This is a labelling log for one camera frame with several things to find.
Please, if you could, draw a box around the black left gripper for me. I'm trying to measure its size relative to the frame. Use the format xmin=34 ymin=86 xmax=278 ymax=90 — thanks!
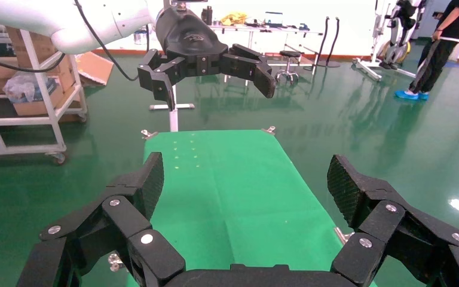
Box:
xmin=137 ymin=7 xmax=277 ymax=112

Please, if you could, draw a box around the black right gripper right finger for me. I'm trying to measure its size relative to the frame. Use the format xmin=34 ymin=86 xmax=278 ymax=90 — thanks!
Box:
xmin=326 ymin=154 xmax=459 ymax=287

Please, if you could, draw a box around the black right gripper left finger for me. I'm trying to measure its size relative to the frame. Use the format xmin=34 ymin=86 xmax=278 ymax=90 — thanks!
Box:
xmin=16 ymin=151 xmax=186 ymax=287

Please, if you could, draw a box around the flat cardboard sheet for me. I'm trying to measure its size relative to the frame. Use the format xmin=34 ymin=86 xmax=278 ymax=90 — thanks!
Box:
xmin=75 ymin=51 xmax=115 ymax=88

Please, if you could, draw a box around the brown cardboard box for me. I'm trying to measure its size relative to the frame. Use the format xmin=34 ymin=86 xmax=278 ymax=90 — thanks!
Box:
xmin=12 ymin=83 xmax=66 ymax=117
xmin=5 ymin=26 xmax=58 ymax=68
xmin=0 ymin=54 xmax=76 ymax=94

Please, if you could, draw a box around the white T-shaped stand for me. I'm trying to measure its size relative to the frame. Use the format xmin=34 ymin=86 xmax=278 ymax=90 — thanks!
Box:
xmin=149 ymin=85 xmax=195 ymax=133

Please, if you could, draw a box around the yellow cloth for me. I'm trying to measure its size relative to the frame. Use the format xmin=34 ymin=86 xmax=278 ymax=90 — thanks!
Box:
xmin=219 ymin=11 xmax=249 ymax=26

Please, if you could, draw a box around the small monitor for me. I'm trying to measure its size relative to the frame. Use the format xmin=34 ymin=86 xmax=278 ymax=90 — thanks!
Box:
xmin=264 ymin=11 xmax=284 ymax=28

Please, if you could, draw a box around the black stool on casters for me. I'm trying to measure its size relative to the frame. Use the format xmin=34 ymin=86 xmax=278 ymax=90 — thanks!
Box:
xmin=276 ymin=50 xmax=302 ymax=85

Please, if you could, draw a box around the long white table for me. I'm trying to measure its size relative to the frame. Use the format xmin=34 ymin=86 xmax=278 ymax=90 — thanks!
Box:
xmin=209 ymin=23 xmax=323 ymax=86

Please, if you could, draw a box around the green tablecloth with yellow marks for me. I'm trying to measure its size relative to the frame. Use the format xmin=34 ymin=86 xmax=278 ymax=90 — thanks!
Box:
xmin=126 ymin=130 xmax=377 ymax=287

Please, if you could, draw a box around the white wheeled metal cart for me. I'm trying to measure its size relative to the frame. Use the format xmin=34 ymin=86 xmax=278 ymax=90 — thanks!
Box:
xmin=0 ymin=29 xmax=88 ymax=165

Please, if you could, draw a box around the person in black clothes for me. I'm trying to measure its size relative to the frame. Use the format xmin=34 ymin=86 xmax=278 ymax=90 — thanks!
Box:
xmin=394 ymin=0 xmax=459 ymax=100

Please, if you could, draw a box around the clear plastic bag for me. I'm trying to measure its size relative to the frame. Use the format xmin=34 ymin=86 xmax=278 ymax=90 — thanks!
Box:
xmin=2 ymin=71 xmax=58 ymax=105

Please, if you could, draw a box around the white robot on stand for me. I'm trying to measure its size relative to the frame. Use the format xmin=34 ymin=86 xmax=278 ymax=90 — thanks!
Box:
xmin=352 ymin=0 xmax=429 ymax=82

